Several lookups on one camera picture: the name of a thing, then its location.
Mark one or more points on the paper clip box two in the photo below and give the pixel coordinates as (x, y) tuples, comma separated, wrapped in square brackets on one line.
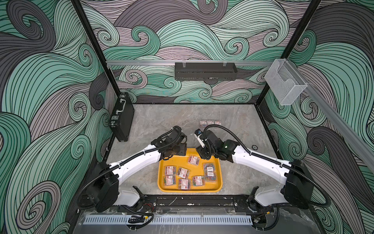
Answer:
[(194, 160)]

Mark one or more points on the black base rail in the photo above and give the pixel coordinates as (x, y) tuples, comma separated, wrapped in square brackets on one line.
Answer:
[(233, 203)]

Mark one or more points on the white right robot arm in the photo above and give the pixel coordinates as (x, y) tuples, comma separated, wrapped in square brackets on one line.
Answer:
[(295, 184)]

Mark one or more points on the black corner frame post right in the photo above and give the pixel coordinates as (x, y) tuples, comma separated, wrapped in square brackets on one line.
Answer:
[(303, 23)]

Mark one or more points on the paper clip box five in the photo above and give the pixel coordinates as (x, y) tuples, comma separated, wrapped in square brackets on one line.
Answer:
[(183, 173)]

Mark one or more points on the paper clip box eight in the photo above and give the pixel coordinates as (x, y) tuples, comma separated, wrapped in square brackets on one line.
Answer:
[(198, 181)]

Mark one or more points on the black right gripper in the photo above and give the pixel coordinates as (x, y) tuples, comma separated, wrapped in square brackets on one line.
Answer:
[(199, 150)]

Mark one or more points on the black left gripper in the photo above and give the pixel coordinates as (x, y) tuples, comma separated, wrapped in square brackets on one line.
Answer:
[(182, 149)]

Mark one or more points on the paper clip box four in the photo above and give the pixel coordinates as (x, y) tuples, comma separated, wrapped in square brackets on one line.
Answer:
[(170, 170)]

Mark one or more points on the white slotted cable duct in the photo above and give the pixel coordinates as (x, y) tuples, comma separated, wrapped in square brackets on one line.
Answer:
[(172, 220)]

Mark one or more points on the black wall-mounted shelf tray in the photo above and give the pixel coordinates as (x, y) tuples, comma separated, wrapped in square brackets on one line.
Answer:
[(205, 71)]

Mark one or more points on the black briefcase with metal handle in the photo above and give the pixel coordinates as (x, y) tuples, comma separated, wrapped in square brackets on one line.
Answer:
[(122, 117)]

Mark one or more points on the paper clip box nine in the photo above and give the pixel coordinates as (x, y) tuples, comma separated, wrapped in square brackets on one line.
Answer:
[(208, 167)]

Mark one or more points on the paper clip box six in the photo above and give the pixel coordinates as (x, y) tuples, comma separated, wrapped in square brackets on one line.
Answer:
[(169, 180)]

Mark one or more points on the paper clip box seven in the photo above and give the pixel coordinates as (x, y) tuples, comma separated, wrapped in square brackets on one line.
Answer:
[(184, 184)]

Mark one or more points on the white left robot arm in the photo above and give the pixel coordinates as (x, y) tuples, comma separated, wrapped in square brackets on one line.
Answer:
[(103, 192)]

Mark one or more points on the black corner frame post left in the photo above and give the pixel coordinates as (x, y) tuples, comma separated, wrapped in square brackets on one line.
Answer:
[(92, 38)]

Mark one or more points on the yellow plastic tray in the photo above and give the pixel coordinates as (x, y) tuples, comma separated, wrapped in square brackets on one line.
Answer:
[(179, 161)]

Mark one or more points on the black corner frame post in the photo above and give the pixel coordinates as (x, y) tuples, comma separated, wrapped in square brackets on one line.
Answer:
[(303, 23), (92, 38)]

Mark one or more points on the clear acrylic wall holder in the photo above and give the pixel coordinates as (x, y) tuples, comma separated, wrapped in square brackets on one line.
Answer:
[(285, 81)]

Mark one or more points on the paper clip box eleven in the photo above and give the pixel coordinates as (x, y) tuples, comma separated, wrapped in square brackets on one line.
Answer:
[(203, 123)]

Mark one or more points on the aluminium wall rail right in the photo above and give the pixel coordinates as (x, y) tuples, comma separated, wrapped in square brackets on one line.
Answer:
[(321, 91)]

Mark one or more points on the paper clip box ten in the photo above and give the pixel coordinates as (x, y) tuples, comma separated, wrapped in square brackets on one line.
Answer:
[(210, 177)]

